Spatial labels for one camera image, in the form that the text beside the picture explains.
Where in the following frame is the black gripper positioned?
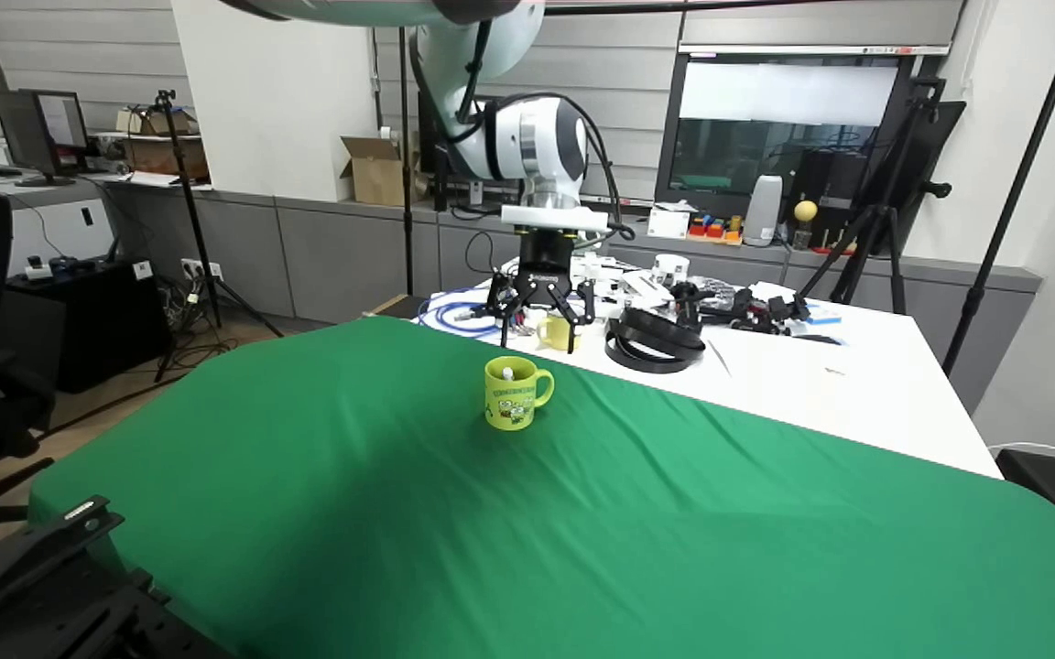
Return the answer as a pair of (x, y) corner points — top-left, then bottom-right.
(488, 226), (595, 356)

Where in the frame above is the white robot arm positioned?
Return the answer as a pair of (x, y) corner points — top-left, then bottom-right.
(225, 0), (612, 339)

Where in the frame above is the yellow green mug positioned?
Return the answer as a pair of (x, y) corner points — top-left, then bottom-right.
(483, 356), (555, 431)

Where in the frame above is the small yellow cup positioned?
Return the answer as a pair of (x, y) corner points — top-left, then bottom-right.
(540, 316), (569, 353)

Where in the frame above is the cardboard box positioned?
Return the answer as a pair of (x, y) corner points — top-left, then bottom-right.
(344, 135), (403, 207)

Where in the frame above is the green table cloth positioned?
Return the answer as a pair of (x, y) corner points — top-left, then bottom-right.
(30, 317), (1055, 659)

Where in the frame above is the white work table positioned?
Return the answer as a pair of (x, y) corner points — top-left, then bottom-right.
(410, 250), (1004, 483)

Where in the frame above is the black monitor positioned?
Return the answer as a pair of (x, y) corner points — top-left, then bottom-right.
(0, 88), (93, 185)

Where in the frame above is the black perforated breadboard base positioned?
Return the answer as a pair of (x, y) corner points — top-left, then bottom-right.
(0, 498), (231, 659)

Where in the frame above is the black coiled cable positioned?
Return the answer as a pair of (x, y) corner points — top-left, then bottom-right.
(599, 305), (709, 378)

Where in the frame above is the blue coiled cable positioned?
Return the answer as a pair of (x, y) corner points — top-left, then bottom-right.
(420, 283), (509, 339)

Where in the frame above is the black camera tripod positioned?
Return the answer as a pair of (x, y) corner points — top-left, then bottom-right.
(148, 88), (286, 383)

